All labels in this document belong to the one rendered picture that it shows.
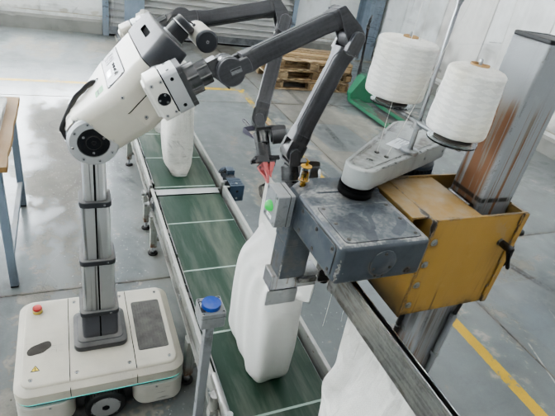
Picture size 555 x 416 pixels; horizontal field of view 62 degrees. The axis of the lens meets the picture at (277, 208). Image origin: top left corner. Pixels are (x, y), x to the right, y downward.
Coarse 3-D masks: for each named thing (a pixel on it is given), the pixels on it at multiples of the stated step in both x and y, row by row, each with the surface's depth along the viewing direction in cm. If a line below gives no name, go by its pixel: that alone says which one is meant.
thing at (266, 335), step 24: (264, 192) 178; (264, 216) 180; (264, 240) 175; (240, 264) 181; (264, 264) 166; (240, 288) 178; (264, 288) 161; (312, 288) 144; (240, 312) 179; (264, 312) 158; (288, 312) 158; (240, 336) 182; (264, 336) 162; (288, 336) 163; (264, 360) 167; (288, 360) 172
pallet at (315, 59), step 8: (304, 48) 718; (288, 56) 654; (296, 56) 659; (304, 56) 667; (312, 56) 680; (320, 56) 686; (328, 56) 694; (304, 64) 683; (312, 64) 651; (320, 64) 694; (320, 72) 661; (344, 72) 672
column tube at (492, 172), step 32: (512, 64) 111; (544, 64) 105; (512, 96) 112; (544, 96) 110; (512, 128) 113; (544, 128) 116; (480, 160) 122; (512, 160) 118; (480, 192) 123; (512, 192) 126; (416, 320) 149; (416, 352) 153
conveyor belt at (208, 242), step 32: (192, 224) 263; (224, 224) 268; (192, 256) 237; (224, 256) 242; (192, 288) 217; (224, 288) 220; (224, 352) 187; (224, 384) 174; (256, 384) 177; (288, 384) 179; (320, 384) 182
